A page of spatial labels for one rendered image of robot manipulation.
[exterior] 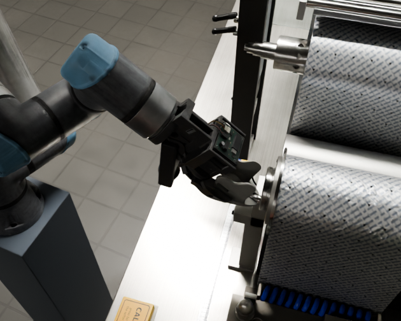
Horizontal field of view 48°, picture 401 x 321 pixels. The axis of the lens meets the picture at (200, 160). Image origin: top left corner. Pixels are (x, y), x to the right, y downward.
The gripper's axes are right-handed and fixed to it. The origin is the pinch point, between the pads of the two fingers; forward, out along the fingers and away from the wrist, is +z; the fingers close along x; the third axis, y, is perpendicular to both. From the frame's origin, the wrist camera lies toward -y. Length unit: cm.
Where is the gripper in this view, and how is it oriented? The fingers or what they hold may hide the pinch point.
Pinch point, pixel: (247, 196)
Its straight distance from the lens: 75.4
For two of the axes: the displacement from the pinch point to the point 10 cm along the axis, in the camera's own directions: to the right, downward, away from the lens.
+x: 2.7, -7.5, 6.0
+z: 7.4, 5.6, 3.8
